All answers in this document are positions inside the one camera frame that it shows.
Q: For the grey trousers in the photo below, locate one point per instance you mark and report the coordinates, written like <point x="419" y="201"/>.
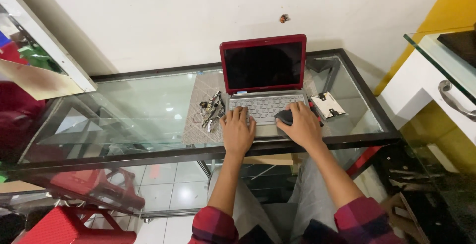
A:
<point x="308" y="195"/>

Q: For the red plaid shirt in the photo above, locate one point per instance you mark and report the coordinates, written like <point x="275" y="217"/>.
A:
<point x="357" y="220"/>

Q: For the person's left hand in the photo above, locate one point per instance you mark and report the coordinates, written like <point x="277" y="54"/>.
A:
<point x="236" y="134"/>

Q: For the grey gridded cutting mat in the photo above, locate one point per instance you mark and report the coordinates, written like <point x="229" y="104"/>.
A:
<point x="202" y="99"/>

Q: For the red laptop with grey keyboard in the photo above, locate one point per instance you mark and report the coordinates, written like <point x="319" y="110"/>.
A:
<point x="263" y="67"/>

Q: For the silver hard drive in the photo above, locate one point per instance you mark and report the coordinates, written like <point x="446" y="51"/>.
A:
<point x="328" y="104"/>

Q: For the white framed display cabinet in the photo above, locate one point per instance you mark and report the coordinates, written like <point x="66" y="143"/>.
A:
<point x="33" y="50"/>

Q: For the red plastic stool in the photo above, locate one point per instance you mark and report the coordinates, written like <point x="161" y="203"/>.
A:
<point x="93" y="184"/>
<point x="70" y="229"/>

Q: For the black framed glass table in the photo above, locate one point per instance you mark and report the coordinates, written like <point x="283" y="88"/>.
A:
<point x="141" y="106"/>

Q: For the red and black screwdriver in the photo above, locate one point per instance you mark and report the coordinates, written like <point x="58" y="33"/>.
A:
<point x="314" y="113"/>

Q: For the black computer mouse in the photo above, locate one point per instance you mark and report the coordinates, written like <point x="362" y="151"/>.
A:
<point x="284" y="117"/>

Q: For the glass counter top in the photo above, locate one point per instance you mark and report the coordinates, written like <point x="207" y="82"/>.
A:
<point x="446" y="56"/>

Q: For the heap of small metal parts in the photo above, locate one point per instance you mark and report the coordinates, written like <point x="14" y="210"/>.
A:
<point x="212" y="112"/>

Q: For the person's right hand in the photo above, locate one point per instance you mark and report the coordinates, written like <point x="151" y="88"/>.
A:
<point x="303" y="128"/>

